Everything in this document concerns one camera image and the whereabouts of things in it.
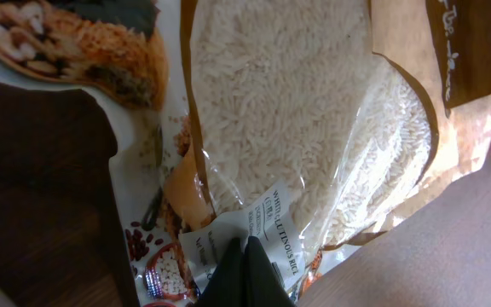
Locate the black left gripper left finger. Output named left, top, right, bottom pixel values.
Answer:
left=194, top=238, right=243, bottom=307

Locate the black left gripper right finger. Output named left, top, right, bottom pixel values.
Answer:
left=243, top=236, right=295, bottom=307

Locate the brown glutinous rice bag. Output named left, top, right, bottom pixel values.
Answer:
left=0, top=0, right=491, bottom=306

